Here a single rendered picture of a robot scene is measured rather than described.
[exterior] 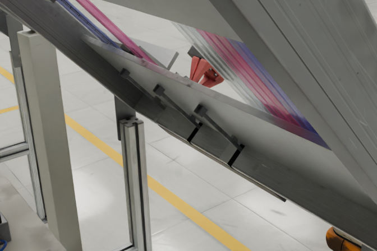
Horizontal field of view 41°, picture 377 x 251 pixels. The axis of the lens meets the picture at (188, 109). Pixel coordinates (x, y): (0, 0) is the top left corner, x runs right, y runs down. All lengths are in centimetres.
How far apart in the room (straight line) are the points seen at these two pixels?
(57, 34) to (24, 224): 33
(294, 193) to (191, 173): 143
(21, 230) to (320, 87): 64
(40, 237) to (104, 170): 143
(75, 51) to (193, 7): 58
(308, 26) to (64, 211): 113
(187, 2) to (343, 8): 15
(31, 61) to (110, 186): 105
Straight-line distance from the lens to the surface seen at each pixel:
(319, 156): 58
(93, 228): 189
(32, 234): 83
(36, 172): 187
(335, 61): 29
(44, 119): 121
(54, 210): 132
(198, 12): 40
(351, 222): 70
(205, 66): 99
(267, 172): 79
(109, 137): 252
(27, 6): 91
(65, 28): 94
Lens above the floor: 109
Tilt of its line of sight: 23 degrees down
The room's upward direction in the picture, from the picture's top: 2 degrees counter-clockwise
